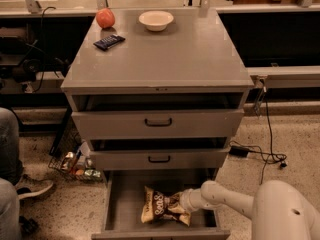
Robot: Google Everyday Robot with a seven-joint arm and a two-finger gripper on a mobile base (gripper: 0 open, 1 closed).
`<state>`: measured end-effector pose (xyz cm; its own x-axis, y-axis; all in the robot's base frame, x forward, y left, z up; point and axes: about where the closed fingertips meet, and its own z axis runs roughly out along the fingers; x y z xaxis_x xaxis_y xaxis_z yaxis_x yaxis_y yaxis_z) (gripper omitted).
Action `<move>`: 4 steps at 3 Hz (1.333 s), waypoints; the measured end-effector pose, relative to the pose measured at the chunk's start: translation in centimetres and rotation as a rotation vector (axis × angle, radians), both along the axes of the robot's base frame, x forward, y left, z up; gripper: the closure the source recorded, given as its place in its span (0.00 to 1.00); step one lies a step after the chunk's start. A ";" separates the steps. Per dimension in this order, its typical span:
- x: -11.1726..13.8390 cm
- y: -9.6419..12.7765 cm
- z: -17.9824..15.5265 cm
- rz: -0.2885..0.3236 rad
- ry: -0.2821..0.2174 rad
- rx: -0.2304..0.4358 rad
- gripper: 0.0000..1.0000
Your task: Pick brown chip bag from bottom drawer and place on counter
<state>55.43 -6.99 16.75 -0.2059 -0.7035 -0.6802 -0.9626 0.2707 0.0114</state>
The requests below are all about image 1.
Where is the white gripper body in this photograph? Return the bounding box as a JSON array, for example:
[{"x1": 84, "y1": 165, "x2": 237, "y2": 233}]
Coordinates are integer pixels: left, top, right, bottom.
[{"x1": 180, "y1": 189, "x2": 203, "y2": 213}]

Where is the brown sea salt chip bag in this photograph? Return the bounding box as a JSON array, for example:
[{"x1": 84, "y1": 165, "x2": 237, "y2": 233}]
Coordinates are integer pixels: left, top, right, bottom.
[{"x1": 141, "y1": 186, "x2": 191, "y2": 226}]

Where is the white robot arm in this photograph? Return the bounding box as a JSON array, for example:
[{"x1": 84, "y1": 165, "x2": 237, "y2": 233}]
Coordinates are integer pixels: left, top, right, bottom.
[{"x1": 180, "y1": 180, "x2": 320, "y2": 240}]

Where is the bottom grey drawer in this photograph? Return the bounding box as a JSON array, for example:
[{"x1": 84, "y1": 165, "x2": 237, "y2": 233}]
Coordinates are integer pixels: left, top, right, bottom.
[{"x1": 91, "y1": 169, "x2": 230, "y2": 240}]

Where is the grey drawer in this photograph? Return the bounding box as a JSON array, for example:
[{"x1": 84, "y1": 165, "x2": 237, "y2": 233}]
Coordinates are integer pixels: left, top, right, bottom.
[
  {"x1": 71, "y1": 92, "x2": 243, "y2": 140},
  {"x1": 91, "y1": 169, "x2": 230, "y2": 240},
  {"x1": 90, "y1": 138, "x2": 228, "y2": 170}
]

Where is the top grey drawer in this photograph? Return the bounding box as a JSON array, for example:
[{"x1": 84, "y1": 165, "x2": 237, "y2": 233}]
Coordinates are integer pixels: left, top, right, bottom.
[{"x1": 71, "y1": 92, "x2": 243, "y2": 140}]

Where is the middle grey drawer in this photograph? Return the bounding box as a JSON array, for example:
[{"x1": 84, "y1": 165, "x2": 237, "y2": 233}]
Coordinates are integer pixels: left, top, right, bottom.
[{"x1": 90, "y1": 138, "x2": 228, "y2": 170}]

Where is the grey drawer cabinet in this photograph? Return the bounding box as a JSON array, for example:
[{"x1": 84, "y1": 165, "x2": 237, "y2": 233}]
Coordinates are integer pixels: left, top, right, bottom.
[{"x1": 61, "y1": 7, "x2": 255, "y2": 183}]

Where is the black power adapter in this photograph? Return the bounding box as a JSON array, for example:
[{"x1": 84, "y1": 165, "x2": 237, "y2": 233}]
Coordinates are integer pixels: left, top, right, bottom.
[{"x1": 229, "y1": 146, "x2": 249, "y2": 157}]

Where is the grey sneaker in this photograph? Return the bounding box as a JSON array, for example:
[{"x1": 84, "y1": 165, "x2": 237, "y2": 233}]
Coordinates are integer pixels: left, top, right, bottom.
[{"x1": 15, "y1": 174, "x2": 53, "y2": 200}]

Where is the black office chair base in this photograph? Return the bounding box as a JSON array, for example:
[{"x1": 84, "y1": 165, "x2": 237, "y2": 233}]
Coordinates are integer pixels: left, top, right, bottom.
[{"x1": 19, "y1": 216, "x2": 39, "y2": 235}]

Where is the dark blue snack bar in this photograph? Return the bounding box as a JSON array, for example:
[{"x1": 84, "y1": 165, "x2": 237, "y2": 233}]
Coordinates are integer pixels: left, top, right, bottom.
[{"x1": 93, "y1": 34, "x2": 125, "y2": 51}]

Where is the white bowl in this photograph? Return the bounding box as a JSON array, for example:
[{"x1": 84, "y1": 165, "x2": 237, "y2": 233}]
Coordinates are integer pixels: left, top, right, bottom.
[{"x1": 138, "y1": 11, "x2": 174, "y2": 32}]

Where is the person leg in jeans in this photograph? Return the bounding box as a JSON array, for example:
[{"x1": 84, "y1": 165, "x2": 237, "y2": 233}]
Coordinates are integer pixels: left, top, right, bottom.
[{"x1": 0, "y1": 108, "x2": 23, "y2": 185}]

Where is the red apple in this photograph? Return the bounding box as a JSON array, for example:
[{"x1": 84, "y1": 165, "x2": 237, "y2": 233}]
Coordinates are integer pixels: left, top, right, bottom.
[{"x1": 96, "y1": 8, "x2": 115, "y2": 29}]

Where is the dark machine on left shelf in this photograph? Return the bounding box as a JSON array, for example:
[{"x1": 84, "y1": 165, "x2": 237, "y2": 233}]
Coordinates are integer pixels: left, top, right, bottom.
[{"x1": 0, "y1": 26, "x2": 69, "y2": 83}]

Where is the black power cable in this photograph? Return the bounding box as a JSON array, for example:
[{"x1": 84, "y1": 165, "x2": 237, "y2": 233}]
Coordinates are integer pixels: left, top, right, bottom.
[{"x1": 229, "y1": 78, "x2": 288, "y2": 186}]

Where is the wire basket of snacks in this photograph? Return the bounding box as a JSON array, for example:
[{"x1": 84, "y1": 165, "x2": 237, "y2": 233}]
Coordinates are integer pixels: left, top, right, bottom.
[{"x1": 48, "y1": 141, "x2": 102, "y2": 182}]

